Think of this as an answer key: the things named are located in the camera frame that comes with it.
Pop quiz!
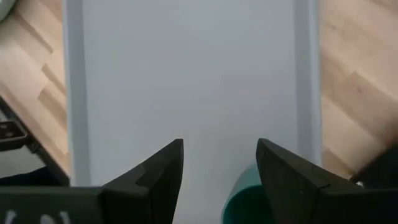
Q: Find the black rounded object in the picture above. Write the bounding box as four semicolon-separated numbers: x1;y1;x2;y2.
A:
350;145;398;189

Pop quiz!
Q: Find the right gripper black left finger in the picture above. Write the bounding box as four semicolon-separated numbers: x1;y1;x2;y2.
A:
101;138;185;224

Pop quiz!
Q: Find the green plastic cup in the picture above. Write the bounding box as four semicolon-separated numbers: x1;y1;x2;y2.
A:
221;164;275;224

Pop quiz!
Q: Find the pale grey rectangular tray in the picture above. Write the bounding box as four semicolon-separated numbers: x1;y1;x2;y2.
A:
62;0;323;224

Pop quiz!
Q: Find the black metal bracket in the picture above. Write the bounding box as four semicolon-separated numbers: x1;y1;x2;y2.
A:
0;120;29;152

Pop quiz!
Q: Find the white bowl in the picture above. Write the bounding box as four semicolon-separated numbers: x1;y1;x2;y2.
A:
0;0;17;22

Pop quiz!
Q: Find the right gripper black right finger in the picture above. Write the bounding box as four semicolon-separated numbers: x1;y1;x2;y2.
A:
256;138;331;224

